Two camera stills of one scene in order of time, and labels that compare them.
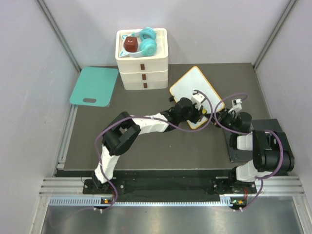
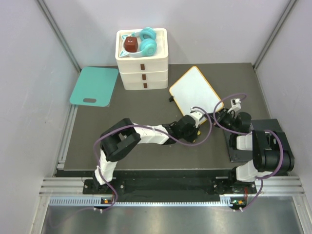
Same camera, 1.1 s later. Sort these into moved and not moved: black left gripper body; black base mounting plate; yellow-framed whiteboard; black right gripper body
Moved: black left gripper body
Not moved: yellow-framed whiteboard; black base mounting plate; black right gripper body
